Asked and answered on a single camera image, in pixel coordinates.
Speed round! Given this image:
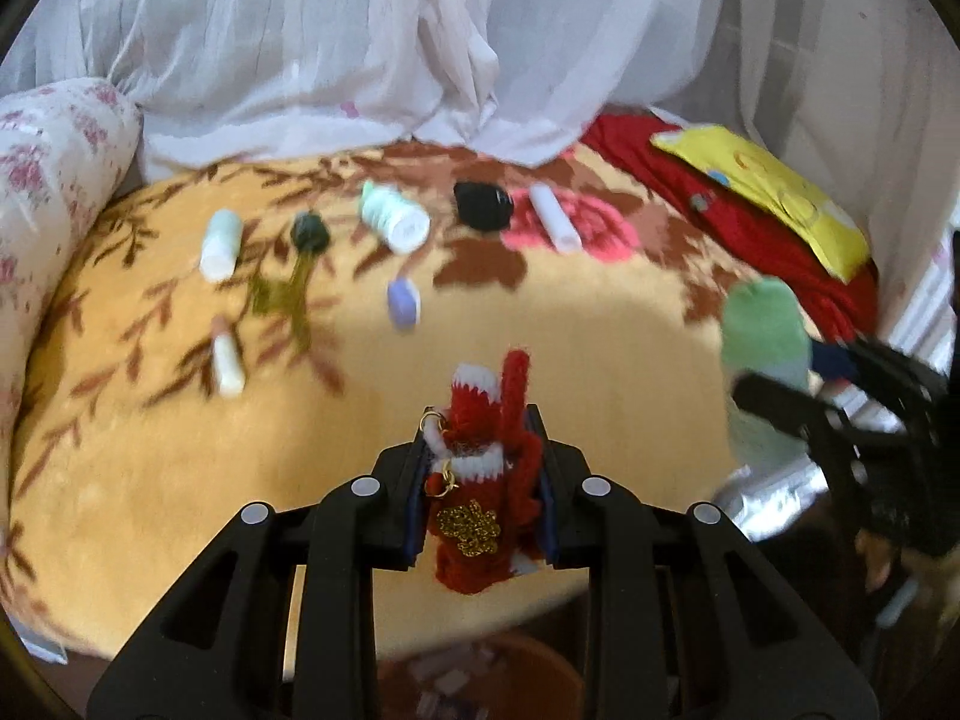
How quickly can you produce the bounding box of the red cloth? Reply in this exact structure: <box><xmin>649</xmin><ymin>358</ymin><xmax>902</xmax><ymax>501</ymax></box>
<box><xmin>581</xmin><ymin>114</ymin><xmax>878</xmax><ymax>340</ymax></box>

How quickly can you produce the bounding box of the white tube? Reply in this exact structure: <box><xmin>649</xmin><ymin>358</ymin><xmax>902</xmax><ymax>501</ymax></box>
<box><xmin>529</xmin><ymin>184</ymin><xmax>583</xmax><ymax>254</ymax></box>

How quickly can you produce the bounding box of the small white pink-capped bottle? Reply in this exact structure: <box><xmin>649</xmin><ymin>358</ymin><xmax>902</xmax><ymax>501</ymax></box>
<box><xmin>212</xmin><ymin>316</ymin><xmax>245</xmax><ymax>398</ymax></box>

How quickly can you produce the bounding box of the yellow cartoon cushion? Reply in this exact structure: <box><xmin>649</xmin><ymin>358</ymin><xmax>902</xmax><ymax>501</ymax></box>
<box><xmin>649</xmin><ymin>125</ymin><xmax>871</xmax><ymax>283</ymax></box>

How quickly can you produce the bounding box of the black fuzzy pouch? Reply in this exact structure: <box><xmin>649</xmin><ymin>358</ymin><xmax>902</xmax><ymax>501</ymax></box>
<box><xmin>454</xmin><ymin>181</ymin><xmax>514</xmax><ymax>232</ymax></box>

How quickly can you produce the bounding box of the white pink floral pillow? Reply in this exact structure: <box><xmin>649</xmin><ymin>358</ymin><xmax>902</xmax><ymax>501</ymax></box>
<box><xmin>2</xmin><ymin>78</ymin><xmax>142</xmax><ymax>434</ymax></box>

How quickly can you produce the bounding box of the yellow floral fleece blanket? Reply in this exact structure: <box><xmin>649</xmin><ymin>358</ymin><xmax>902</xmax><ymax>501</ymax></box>
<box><xmin>2</xmin><ymin>143</ymin><xmax>754</xmax><ymax>656</ymax></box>

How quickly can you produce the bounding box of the dark green dropper bottle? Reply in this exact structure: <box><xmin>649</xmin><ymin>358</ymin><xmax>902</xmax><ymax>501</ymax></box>
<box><xmin>291</xmin><ymin>211</ymin><xmax>331</xmax><ymax>255</ymax></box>

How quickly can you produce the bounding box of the orange trash bin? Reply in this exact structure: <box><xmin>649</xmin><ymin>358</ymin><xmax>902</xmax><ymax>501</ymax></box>
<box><xmin>377</xmin><ymin>631</ymin><xmax>584</xmax><ymax>720</ymax></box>

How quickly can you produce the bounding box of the green white foam pump bottle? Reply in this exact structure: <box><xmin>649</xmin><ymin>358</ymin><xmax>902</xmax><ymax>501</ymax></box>
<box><xmin>359</xmin><ymin>181</ymin><xmax>431</xmax><ymax>255</ymax></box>

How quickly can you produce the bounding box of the red knitted Christmas stocking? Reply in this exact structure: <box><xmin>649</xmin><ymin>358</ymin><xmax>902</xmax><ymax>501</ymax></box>
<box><xmin>420</xmin><ymin>349</ymin><xmax>544</xmax><ymax>595</ymax></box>

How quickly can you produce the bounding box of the olive translucent hair clip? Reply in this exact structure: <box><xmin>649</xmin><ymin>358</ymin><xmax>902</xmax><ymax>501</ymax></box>
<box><xmin>249</xmin><ymin>252</ymin><xmax>317</xmax><ymax>353</ymax></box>

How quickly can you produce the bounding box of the white sheer curtain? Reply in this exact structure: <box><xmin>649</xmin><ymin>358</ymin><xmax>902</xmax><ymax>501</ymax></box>
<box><xmin>0</xmin><ymin>0</ymin><xmax>960</xmax><ymax>189</ymax></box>

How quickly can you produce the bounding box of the small lavender bottle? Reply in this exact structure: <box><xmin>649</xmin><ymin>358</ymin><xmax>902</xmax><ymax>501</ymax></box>
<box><xmin>387</xmin><ymin>278</ymin><xmax>421</xmax><ymax>332</ymax></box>

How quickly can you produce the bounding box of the white mint-capped bottle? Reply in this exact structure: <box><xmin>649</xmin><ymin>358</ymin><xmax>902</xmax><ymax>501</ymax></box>
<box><xmin>199</xmin><ymin>208</ymin><xmax>244</xmax><ymax>283</ymax></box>

